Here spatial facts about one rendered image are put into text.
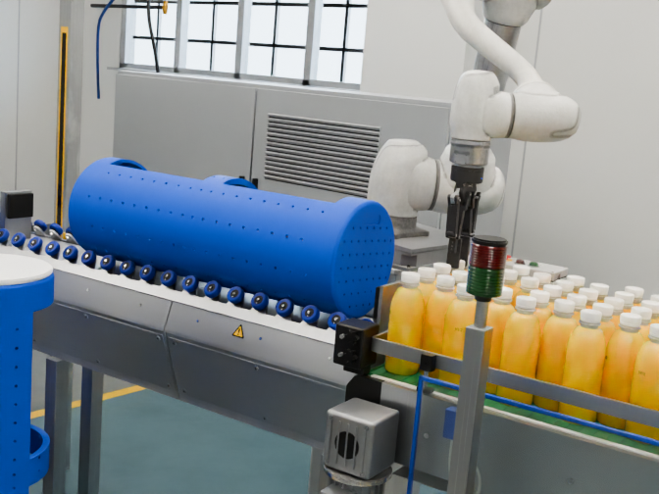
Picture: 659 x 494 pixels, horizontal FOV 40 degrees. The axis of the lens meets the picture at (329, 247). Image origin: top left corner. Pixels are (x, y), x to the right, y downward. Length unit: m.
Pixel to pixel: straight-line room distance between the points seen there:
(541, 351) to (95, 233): 1.26
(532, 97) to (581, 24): 2.74
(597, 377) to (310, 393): 0.70
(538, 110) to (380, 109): 1.83
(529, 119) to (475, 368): 0.66
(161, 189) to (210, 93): 2.20
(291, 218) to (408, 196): 0.61
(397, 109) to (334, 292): 1.83
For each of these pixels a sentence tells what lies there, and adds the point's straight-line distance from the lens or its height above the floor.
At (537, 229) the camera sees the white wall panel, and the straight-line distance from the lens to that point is 4.90.
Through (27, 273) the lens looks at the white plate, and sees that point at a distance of 2.08.
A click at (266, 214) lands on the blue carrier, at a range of 2.16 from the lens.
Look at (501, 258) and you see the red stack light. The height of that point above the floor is 1.23.
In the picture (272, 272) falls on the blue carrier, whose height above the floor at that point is 1.05.
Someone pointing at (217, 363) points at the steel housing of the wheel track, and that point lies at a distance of 2.32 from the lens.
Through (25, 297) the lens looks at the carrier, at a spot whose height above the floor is 0.99.
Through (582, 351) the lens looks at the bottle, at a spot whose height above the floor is 1.04.
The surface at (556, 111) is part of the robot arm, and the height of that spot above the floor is 1.48.
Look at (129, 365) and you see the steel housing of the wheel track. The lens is 2.58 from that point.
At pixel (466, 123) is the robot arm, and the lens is 2.05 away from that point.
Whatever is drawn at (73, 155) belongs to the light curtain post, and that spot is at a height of 1.17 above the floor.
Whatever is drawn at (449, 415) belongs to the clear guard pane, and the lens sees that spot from 1.81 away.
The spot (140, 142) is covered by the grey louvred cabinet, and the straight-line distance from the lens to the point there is 4.97.
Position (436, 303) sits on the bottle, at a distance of 1.93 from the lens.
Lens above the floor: 1.51
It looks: 11 degrees down
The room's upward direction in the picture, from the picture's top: 5 degrees clockwise
